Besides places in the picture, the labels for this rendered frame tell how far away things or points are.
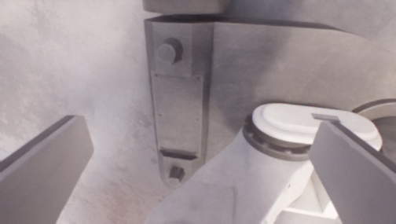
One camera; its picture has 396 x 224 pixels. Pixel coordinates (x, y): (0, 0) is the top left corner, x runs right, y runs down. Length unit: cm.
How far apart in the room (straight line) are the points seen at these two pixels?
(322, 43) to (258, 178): 29
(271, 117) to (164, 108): 27
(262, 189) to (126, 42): 59
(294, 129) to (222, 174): 14
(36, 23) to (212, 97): 69
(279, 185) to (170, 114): 32
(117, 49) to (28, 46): 38
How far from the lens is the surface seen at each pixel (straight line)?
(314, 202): 50
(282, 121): 36
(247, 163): 33
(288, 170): 34
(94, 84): 86
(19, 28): 101
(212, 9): 45
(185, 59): 43
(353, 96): 53
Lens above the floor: 61
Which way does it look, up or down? 58 degrees down
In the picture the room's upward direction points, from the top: 157 degrees counter-clockwise
